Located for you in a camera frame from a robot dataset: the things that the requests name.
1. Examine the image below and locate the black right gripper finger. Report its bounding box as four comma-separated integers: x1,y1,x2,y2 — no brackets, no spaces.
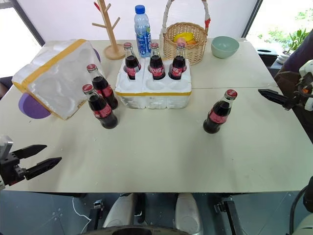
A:
258,89,291,111

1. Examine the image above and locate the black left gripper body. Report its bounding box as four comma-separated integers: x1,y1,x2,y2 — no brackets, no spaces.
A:
0,151,26,186

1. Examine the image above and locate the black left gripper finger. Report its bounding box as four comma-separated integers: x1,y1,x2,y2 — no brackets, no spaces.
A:
24,157,63,181
12,144,47,161

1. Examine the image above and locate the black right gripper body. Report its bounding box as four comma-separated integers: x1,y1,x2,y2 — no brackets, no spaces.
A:
285,91,307,111

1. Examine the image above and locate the glass cola bottle red cap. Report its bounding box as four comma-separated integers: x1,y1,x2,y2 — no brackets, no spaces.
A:
148,42,166,81
86,64,119,111
123,42,142,81
168,42,188,81
202,89,238,135
82,84,119,130

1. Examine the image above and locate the white foam lid yellow tape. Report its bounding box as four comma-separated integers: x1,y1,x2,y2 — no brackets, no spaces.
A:
11,39,107,121

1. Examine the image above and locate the white foam bottle tray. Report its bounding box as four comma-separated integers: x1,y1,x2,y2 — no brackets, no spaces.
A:
114,57,192,110

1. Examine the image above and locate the black bin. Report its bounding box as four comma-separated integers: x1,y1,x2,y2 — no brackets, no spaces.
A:
256,48,280,67

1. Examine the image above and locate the purple round disc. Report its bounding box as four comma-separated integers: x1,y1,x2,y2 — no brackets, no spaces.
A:
18,92,53,120
92,48,102,63

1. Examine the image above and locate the green potted plant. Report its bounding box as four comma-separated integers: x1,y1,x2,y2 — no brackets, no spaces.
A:
280,27,311,62

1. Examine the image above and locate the light green bowl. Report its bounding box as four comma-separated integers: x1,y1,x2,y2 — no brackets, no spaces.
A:
211,36,240,59

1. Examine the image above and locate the grey rounded shape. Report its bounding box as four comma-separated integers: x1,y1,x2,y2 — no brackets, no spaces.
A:
174,193,204,235
102,194,135,229

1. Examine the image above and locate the yellow fruit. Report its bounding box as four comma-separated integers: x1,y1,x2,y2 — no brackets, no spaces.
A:
173,32,194,43

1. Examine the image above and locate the wooden cup tree stand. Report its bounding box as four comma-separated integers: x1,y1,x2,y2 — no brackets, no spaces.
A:
91,0,126,60

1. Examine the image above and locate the blue-capped plastic water bottle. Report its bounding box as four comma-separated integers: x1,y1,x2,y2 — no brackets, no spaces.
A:
134,4,153,59

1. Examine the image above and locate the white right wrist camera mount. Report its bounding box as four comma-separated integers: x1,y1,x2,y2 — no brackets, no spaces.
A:
298,59,313,111

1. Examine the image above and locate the white thin cable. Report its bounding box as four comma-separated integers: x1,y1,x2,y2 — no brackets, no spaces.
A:
71,196,91,234

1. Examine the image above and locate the black table frame bracket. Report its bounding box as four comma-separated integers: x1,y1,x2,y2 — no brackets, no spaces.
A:
213,195,242,235
89,199,106,229

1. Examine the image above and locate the wicker basket with handle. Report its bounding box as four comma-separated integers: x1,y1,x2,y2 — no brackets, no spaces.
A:
162,0,211,66

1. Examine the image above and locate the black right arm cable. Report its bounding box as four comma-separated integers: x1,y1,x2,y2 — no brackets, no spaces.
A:
289,185,310,235

